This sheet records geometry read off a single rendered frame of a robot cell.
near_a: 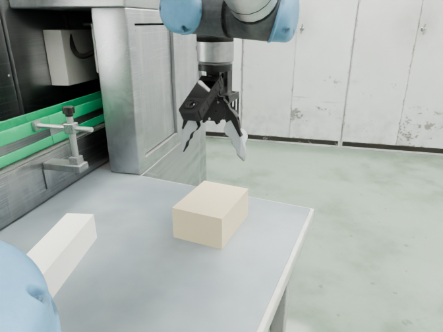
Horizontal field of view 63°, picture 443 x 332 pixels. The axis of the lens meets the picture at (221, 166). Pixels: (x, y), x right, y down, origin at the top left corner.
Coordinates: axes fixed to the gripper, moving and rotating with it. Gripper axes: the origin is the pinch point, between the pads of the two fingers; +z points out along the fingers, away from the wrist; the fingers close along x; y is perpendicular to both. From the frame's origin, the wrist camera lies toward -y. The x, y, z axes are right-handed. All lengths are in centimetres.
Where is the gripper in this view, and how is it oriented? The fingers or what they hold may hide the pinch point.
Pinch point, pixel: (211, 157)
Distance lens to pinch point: 80.1
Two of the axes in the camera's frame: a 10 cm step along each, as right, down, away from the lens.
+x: -9.2, -1.5, 3.7
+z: 0.0, 9.3, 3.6
